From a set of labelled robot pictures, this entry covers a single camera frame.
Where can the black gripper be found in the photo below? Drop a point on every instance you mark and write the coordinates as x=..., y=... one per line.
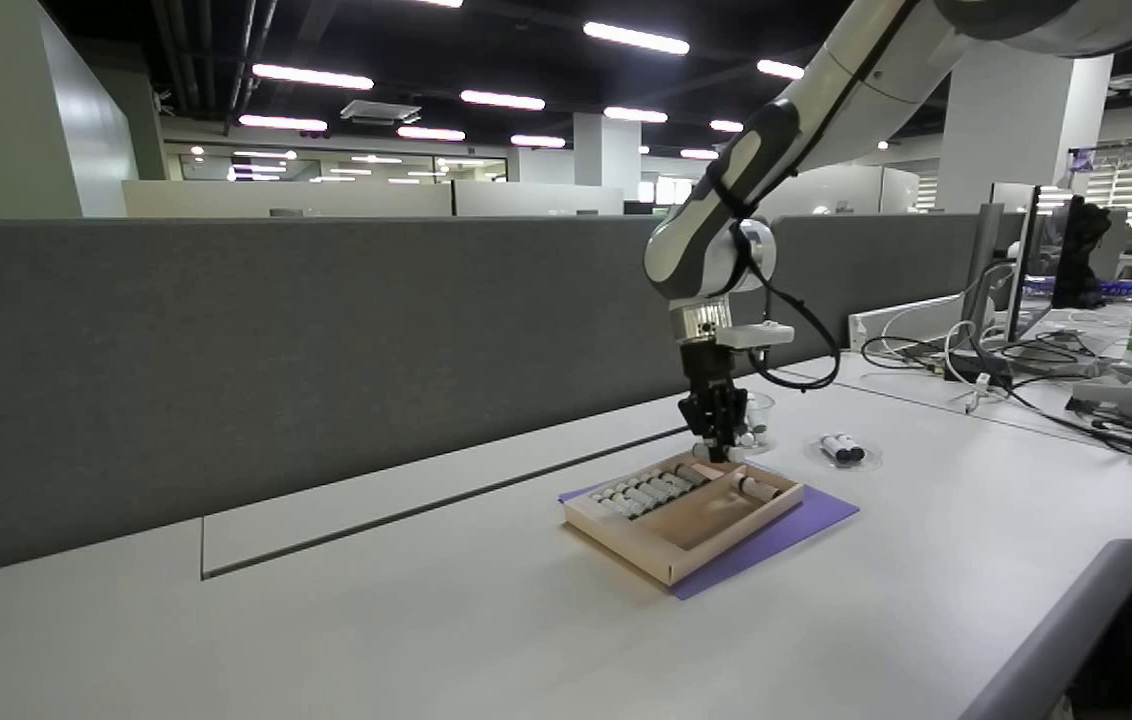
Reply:
x=710, y=393

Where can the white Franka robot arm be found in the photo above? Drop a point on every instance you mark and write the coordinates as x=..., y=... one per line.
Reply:
x=845, y=92

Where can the light wooden tray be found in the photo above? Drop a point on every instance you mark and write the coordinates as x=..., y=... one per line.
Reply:
x=685, y=532

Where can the purple mat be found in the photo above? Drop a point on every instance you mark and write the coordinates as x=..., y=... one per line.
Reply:
x=790, y=524

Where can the blue labelled bottle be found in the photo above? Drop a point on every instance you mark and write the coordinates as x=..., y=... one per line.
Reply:
x=833, y=448

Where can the white box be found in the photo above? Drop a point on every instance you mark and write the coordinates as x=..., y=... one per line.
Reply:
x=907, y=322

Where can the silver monitor stand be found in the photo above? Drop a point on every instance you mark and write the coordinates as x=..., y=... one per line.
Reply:
x=996, y=265

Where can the grey desk partition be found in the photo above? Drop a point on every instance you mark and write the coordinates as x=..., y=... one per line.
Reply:
x=326, y=373

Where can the long ceiling light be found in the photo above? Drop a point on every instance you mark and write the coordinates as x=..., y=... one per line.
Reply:
x=280, y=123
x=314, y=77
x=632, y=36
x=501, y=101

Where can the white office partition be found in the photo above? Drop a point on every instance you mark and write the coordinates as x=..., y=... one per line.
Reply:
x=285, y=197

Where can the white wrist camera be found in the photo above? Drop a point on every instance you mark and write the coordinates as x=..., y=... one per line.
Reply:
x=766, y=334

